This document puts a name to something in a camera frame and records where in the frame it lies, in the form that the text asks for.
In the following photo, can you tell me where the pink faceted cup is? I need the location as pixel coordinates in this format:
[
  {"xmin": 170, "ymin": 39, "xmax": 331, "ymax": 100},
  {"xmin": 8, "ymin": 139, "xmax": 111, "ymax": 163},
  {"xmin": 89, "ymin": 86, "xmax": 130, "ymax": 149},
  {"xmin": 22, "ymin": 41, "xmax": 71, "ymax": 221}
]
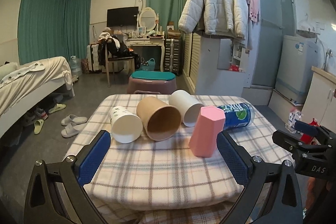
[{"xmin": 189, "ymin": 106, "xmax": 226, "ymax": 157}]

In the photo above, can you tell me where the white printed paper cup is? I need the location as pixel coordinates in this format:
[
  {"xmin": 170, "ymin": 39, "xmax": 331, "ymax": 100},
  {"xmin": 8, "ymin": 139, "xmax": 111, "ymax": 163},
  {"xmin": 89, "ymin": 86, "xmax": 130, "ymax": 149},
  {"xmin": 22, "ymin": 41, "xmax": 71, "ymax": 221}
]
[{"xmin": 109, "ymin": 106, "xmax": 143, "ymax": 144}]

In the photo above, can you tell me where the white plastic cup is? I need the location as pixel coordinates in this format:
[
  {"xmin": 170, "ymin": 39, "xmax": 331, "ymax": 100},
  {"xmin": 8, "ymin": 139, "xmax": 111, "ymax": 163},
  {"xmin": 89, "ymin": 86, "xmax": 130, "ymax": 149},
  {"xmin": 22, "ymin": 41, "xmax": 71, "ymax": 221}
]
[{"xmin": 169, "ymin": 90, "xmax": 204, "ymax": 127}]

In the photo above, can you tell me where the brown paper cup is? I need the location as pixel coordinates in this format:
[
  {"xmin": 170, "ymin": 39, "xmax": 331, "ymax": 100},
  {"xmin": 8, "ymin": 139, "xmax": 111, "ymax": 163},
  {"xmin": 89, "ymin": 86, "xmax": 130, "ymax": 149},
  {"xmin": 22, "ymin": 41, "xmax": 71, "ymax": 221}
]
[{"xmin": 136, "ymin": 97, "xmax": 182, "ymax": 141}]

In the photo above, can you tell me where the red snack package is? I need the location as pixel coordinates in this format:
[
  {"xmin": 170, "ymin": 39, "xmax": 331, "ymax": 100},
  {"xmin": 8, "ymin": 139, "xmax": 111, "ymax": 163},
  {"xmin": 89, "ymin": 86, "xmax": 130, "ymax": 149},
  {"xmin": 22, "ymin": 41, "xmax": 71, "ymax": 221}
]
[{"xmin": 299, "ymin": 118, "xmax": 319, "ymax": 144}]

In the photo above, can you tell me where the white blue tissue pack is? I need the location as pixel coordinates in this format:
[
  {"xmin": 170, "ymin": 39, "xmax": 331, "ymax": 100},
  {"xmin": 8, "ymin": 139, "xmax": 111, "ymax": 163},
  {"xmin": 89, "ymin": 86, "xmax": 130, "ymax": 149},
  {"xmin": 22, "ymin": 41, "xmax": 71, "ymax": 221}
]
[{"xmin": 285, "ymin": 108, "xmax": 301, "ymax": 134}]

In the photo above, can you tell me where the white slipper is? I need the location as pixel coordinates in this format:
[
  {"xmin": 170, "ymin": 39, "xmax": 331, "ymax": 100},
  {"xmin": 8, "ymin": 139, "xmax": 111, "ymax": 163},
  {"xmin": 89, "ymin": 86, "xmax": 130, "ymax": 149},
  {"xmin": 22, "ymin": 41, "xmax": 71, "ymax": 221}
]
[
  {"xmin": 61, "ymin": 114, "xmax": 88, "ymax": 126},
  {"xmin": 61, "ymin": 123, "xmax": 86, "ymax": 138}
]

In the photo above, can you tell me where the green slipper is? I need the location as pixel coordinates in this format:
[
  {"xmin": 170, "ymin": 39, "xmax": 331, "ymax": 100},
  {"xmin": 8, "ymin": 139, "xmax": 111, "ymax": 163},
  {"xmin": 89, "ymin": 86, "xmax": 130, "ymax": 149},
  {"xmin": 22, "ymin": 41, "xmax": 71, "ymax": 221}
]
[
  {"xmin": 34, "ymin": 119, "xmax": 45, "ymax": 135},
  {"xmin": 48, "ymin": 103, "xmax": 67, "ymax": 114}
]

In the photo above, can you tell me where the blue green drink bottle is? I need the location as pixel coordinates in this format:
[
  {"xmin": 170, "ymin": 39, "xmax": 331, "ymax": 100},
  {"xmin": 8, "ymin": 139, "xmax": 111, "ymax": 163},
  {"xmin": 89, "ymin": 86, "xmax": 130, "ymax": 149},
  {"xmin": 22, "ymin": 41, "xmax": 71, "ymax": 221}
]
[{"xmin": 218, "ymin": 102, "xmax": 255, "ymax": 130}]

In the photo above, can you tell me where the plaid blanket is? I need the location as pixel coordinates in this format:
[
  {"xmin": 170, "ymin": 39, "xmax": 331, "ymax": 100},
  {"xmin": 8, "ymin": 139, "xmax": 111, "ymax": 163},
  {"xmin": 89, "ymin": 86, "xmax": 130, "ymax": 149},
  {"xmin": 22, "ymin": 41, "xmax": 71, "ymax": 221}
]
[{"xmin": 65, "ymin": 94, "xmax": 292, "ymax": 223}]

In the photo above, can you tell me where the white washing machine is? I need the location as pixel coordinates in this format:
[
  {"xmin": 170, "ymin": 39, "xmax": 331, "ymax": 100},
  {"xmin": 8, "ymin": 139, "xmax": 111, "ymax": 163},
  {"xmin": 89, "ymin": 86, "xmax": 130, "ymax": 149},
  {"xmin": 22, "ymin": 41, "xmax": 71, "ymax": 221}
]
[{"xmin": 275, "ymin": 35, "xmax": 319, "ymax": 105}]

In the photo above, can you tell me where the bed with beige cover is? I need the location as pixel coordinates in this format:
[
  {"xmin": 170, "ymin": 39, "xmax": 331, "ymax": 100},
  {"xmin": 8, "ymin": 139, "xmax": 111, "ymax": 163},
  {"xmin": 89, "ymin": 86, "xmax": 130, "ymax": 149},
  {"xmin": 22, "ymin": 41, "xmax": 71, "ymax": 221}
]
[{"xmin": 1, "ymin": 56, "xmax": 75, "ymax": 135}]

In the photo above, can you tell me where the large water bottle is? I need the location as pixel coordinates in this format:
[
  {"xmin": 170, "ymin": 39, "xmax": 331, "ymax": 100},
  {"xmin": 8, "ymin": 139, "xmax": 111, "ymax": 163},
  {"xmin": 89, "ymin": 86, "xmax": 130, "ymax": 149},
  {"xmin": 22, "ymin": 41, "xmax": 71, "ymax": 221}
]
[{"xmin": 69, "ymin": 56, "xmax": 82, "ymax": 77}]

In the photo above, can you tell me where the purple plastic stool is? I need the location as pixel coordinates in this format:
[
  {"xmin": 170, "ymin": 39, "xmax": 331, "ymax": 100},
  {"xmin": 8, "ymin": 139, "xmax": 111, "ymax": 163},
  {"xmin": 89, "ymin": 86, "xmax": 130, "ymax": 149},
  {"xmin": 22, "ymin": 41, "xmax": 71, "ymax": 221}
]
[{"xmin": 127, "ymin": 76, "xmax": 177, "ymax": 94}]

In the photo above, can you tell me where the white wardrobe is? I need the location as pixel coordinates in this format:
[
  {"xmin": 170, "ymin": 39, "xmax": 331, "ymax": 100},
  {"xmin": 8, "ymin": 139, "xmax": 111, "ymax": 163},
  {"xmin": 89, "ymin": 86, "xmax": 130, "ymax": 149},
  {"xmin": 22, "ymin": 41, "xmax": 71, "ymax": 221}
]
[{"xmin": 195, "ymin": 23, "xmax": 260, "ymax": 97}]

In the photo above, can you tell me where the teal stool cushion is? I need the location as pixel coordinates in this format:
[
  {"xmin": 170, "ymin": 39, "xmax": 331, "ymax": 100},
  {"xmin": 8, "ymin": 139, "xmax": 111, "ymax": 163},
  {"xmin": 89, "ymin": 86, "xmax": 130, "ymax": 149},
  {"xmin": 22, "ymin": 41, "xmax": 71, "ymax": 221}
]
[{"xmin": 131, "ymin": 71, "xmax": 175, "ymax": 81}]

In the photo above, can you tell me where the wooden chair with clothes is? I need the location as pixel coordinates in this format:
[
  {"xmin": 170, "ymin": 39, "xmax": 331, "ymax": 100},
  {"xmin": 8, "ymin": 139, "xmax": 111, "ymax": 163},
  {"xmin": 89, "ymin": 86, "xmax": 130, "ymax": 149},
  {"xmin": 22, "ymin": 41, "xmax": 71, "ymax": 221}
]
[{"xmin": 98, "ymin": 28, "xmax": 141, "ymax": 87}]

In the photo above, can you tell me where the teal plastic basket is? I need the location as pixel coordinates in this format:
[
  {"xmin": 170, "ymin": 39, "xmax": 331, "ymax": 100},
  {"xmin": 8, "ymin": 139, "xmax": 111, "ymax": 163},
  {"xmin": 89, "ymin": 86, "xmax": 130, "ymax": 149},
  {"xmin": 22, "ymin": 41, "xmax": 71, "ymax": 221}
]
[{"xmin": 139, "ymin": 57, "xmax": 155, "ymax": 71}]

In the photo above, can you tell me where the white dressing table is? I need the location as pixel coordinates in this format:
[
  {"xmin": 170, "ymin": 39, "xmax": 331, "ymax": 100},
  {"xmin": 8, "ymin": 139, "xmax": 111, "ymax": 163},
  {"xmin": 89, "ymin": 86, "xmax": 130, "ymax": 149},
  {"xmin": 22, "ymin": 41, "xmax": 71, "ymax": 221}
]
[{"xmin": 125, "ymin": 38, "xmax": 165, "ymax": 72}]

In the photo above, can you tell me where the teal curtain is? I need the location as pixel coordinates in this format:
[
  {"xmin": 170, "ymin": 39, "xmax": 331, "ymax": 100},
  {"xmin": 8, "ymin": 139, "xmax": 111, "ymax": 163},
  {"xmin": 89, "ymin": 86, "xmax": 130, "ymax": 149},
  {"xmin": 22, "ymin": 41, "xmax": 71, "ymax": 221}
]
[{"xmin": 18, "ymin": 0, "xmax": 91, "ymax": 64}]

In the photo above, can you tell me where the pink hanging cloth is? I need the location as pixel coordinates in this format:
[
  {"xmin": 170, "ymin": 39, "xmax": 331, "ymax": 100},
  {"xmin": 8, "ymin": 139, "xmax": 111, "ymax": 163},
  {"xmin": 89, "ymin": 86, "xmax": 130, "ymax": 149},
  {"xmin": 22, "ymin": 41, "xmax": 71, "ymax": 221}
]
[{"xmin": 246, "ymin": 0, "xmax": 260, "ymax": 23}]

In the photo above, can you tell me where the white puffer jacket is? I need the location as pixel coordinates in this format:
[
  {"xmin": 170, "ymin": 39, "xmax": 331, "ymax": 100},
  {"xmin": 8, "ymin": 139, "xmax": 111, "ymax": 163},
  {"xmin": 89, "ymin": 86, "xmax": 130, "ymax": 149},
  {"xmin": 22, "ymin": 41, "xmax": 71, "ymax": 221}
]
[{"xmin": 178, "ymin": 0, "xmax": 249, "ymax": 46}]

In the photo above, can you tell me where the black television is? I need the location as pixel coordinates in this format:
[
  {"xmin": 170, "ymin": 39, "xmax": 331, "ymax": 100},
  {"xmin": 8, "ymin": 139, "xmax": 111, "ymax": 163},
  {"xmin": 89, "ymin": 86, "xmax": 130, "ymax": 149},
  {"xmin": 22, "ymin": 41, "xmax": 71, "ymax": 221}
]
[{"xmin": 106, "ymin": 6, "xmax": 138, "ymax": 27}]

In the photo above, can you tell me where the oval vanity mirror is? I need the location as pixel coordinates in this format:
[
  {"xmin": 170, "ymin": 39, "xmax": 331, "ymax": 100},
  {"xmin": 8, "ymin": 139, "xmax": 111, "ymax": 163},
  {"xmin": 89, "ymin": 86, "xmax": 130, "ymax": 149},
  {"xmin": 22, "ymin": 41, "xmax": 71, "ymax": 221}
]
[{"xmin": 138, "ymin": 7, "xmax": 157, "ymax": 31}]

